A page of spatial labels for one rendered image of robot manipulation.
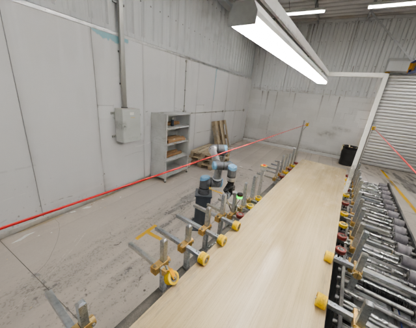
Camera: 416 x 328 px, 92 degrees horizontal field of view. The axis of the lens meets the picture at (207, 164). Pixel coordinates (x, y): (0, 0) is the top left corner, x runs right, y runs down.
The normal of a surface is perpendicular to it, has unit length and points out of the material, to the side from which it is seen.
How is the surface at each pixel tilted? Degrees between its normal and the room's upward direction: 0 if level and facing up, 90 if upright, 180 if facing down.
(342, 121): 90
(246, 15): 90
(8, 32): 90
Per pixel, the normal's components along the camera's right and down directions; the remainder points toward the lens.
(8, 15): 0.86, 0.24
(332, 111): -0.50, 0.25
